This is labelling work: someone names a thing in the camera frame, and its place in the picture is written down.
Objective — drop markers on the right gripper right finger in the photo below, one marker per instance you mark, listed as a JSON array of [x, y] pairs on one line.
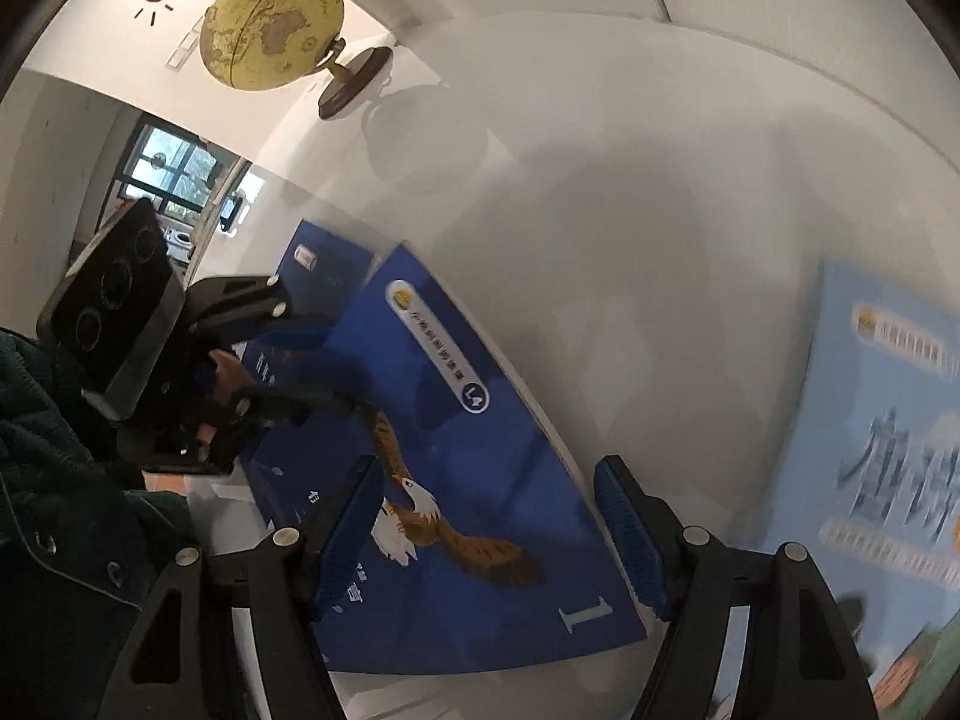
[[684, 576]]

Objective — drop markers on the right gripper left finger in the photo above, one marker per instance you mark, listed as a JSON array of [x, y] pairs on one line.
[[293, 576]]

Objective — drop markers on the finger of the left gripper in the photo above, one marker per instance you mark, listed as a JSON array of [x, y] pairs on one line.
[[247, 305], [261, 406]]

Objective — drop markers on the blue Aesop fables book 1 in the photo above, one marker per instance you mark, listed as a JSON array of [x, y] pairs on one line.
[[483, 554]]

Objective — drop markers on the person's left hand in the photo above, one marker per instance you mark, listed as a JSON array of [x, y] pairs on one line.
[[230, 376]]

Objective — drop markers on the light blue Tang poetry book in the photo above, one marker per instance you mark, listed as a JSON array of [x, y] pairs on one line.
[[867, 480]]

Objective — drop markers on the yellow desk globe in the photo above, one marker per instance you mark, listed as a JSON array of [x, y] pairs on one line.
[[258, 45]]

